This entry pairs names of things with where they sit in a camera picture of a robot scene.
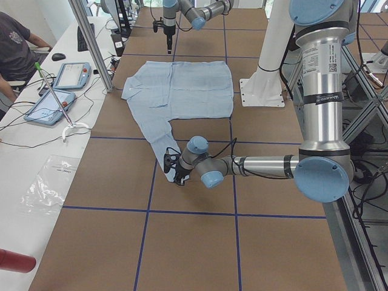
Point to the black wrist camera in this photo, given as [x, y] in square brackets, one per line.
[157, 24]
[170, 159]

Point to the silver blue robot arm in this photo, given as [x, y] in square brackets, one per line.
[197, 17]
[322, 170]

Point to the seated person dark shirt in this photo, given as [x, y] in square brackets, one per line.
[17, 60]

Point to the lower blue teach pendant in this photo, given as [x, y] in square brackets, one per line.
[46, 110]

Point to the black computer mouse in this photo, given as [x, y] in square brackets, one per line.
[58, 56]

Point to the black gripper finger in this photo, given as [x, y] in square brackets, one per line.
[169, 48]
[180, 182]

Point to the red cylinder bottle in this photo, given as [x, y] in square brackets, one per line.
[16, 262]

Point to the blue teach pendant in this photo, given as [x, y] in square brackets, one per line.
[72, 76]
[46, 110]

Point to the upper blue teach pendant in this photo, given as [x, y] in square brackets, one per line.
[72, 76]

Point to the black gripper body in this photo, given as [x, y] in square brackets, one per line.
[169, 32]
[182, 170]

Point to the light blue button-up shirt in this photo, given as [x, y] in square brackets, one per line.
[162, 91]

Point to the black keyboard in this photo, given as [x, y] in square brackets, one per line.
[81, 42]

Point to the clear plastic bag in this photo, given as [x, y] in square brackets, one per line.
[47, 192]

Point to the white curved hook piece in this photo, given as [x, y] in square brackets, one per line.
[71, 128]

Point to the grey aluminium frame post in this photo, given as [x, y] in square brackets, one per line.
[83, 22]

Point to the metal rod green tip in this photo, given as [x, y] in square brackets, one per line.
[39, 69]

